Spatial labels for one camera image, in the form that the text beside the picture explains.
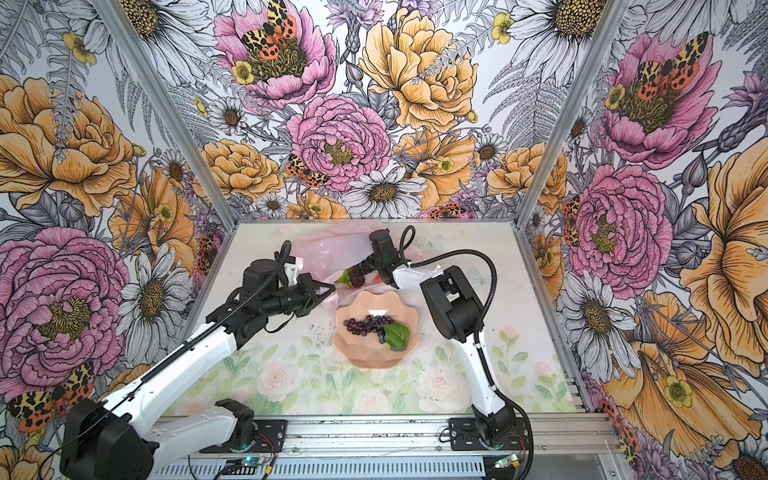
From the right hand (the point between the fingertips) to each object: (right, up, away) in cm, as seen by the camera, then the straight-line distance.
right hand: (349, 249), depth 100 cm
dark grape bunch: (+8, -22, -11) cm, 26 cm away
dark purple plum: (+3, -10, 0) cm, 10 cm away
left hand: (0, -12, -23) cm, 26 cm away
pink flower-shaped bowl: (+17, -25, -15) cm, 34 cm away
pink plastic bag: (-1, 0, -9) cm, 9 cm away
